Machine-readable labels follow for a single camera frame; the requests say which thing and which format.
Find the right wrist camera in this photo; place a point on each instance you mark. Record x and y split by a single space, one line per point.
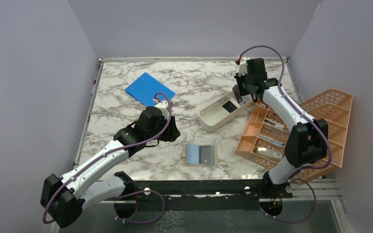
242 65

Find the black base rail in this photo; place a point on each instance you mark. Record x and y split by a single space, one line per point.
197 195

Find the black credit card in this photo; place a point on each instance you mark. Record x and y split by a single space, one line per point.
237 95
206 155

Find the box in orange rack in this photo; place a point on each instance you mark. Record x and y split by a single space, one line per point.
266 152

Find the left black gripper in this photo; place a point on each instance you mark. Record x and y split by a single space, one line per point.
172 133

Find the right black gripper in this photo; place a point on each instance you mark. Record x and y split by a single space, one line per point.
239 78

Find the black card in tray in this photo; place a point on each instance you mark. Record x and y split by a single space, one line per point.
229 107

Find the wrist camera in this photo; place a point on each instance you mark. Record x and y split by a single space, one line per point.
164 107
242 65

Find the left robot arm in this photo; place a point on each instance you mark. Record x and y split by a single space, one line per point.
65 197

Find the blue pen in rack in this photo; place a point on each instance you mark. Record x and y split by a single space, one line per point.
271 140

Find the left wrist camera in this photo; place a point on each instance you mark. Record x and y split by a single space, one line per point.
164 107

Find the blue plastic board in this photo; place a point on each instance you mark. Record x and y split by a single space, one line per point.
145 87

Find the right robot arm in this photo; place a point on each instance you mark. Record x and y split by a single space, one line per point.
308 137

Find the white oblong tray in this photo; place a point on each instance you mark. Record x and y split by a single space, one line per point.
214 115

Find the beige card holder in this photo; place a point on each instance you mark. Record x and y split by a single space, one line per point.
190 155

